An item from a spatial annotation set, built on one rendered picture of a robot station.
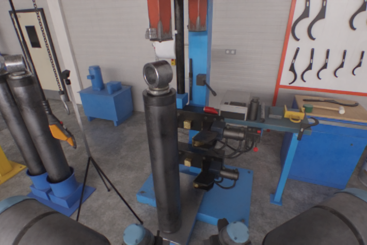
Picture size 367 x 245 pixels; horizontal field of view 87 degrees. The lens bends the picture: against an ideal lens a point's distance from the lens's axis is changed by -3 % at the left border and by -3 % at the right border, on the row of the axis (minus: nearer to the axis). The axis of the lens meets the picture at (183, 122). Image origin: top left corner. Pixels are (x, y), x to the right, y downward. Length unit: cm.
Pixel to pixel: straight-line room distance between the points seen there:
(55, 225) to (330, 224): 51
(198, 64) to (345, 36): 224
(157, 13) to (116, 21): 296
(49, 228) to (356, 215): 57
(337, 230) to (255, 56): 318
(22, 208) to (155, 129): 91
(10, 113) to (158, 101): 163
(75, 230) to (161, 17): 119
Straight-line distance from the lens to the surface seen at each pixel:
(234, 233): 100
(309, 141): 270
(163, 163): 144
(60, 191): 264
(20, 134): 255
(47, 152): 236
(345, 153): 286
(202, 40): 193
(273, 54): 350
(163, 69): 120
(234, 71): 358
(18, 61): 211
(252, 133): 176
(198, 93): 205
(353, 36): 362
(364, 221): 53
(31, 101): 215
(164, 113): 124
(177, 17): 192
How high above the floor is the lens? 190
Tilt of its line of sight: 28 degrees down
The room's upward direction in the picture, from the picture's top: 1 degrees counter-clockwise
